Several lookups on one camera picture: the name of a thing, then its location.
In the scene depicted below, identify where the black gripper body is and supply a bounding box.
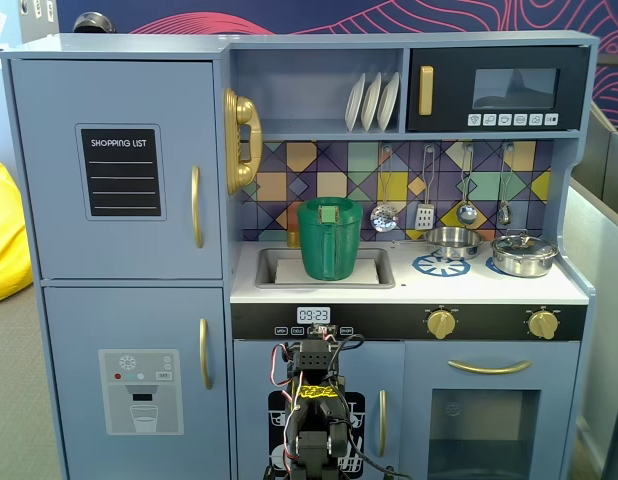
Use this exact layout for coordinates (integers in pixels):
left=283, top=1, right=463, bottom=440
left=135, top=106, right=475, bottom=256
left=287, top=323, right=344, bottom=387

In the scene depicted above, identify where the gold fridge door handle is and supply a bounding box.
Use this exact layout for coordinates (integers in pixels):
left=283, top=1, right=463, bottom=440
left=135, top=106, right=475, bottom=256
left=190, top=164, right=206, bottom=250

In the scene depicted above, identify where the blue dishwasher door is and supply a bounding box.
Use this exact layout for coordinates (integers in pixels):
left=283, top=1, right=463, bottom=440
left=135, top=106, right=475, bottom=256
left=232, top=339, right=406, bottom=480

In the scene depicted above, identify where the blue freezer door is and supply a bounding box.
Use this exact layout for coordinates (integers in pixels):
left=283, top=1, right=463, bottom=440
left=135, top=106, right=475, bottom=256
left=42, top=286, right=231, bottom=480

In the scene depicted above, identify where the blue oven door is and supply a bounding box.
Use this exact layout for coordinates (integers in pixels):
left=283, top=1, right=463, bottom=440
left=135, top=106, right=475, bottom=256
left=402, top=341, right=581, bottom=480

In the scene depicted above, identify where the black microwave door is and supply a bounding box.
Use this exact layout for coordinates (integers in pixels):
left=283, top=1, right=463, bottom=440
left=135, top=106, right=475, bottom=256
left=406, top=45, right=590, bottom=133

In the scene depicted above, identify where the digital clock display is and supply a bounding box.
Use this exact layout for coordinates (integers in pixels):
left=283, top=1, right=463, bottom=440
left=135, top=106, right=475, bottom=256
left=295, top=306, right=332, bottom=325

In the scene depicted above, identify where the grey toy sink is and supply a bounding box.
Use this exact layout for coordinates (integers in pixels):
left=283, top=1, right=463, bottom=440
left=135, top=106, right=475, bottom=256
left=254, top=246, right=396, bottom=290

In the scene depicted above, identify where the green plastic pitcher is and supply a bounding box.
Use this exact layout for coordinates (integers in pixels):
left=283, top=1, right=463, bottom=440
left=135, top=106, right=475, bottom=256
left=296, top=196, right=364, bottom=281

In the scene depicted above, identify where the gold stove knob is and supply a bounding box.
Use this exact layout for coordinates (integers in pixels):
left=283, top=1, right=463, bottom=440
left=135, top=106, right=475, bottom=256
left=527, top=309, right=559, bottom=341
left=426, top=309, right=458, bottom=340

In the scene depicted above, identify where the metal skimmer spoon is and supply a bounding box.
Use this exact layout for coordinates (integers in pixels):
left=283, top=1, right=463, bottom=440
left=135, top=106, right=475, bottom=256
left=370, top=144, right=399, bottom=234

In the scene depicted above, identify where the metal slotted spatula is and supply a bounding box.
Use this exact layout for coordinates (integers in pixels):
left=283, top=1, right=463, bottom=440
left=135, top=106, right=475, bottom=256
left=415, top=144, right=436, bottom=231

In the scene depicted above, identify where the steel frying pan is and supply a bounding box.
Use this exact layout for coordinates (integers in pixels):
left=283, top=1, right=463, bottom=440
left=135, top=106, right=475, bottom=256
left=392, top=226, right=485, bottom=261

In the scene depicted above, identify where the blue toy kitchen body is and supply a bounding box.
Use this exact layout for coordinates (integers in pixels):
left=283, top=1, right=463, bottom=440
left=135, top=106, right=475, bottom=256
left=0, top=30, right=601, bottom=480

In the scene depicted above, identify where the grey water dispenser sticker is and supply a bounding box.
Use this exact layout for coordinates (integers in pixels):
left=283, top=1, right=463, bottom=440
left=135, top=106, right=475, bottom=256
left=97, top=348, right=185, bottom=436

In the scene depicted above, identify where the metal ladle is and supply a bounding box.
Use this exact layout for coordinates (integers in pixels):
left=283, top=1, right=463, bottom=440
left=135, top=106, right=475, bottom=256
left=456, top=143, right=478, bottom=226

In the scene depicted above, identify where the steel pot with lid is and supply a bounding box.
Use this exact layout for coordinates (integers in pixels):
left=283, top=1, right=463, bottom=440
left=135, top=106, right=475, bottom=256
left=490, top=229, right=559, bottom=278

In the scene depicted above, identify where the metal hanging spoon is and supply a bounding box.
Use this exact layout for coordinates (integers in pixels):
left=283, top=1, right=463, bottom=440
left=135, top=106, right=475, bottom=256
left=497, top=142, right=515, bottom=226

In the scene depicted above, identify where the white toy plate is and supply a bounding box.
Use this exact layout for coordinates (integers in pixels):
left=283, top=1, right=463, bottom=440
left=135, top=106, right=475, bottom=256
left=344, top=72, right=367, bottom=133
left=377, top=72, right=401, bottom=133
left=361, top=72, right=383, bottom=133

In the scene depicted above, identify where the gold toy telephone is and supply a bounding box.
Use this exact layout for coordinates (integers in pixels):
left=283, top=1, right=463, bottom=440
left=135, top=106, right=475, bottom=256
left=223, top=88, right=264, bottom=197

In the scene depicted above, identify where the black shopping list board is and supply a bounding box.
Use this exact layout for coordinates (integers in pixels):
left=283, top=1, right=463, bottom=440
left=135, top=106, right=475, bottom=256
left=74, top=123, right=168, bottom=222

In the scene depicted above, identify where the yellow beanbag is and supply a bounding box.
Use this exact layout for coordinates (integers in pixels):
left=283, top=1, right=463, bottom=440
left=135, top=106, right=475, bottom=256
left=0, top=161, right=34, bottom=305

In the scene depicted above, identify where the grey locker with stickers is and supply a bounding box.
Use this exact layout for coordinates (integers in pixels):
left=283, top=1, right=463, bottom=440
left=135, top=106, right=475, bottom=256
left=18, top=0, right=59, bottom=45

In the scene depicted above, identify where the red white servo cable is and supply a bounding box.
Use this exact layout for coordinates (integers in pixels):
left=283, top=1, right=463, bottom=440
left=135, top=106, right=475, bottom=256
left=271, top=342, right=306, bottom=474

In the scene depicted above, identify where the gold dishwasher door handle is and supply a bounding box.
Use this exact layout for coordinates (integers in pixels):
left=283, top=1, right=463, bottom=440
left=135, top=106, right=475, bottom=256
left=377, top=389, right=388, bottom=458

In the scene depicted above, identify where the black cable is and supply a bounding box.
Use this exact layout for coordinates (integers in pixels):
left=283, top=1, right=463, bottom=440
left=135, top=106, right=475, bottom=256
left=333, top=333, right=415, bottom=479

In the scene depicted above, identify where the gold freezer door handle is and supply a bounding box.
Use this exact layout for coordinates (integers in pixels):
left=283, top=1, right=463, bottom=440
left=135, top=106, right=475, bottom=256
left=198, top=317, right=214, bottom=391

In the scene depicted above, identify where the gold oven door handle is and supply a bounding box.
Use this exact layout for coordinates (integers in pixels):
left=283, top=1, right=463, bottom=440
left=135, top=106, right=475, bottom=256
left=447, top=359, right=533, bottom=376

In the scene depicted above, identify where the gold microwave handle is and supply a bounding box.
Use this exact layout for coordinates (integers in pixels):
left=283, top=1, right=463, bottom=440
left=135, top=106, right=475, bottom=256
left=419, top=65, right=435, bottom=117

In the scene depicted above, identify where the grey partition wall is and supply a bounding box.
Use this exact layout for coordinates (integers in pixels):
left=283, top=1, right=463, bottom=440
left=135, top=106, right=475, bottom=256
left=558, top=102, right=618, bottom=480

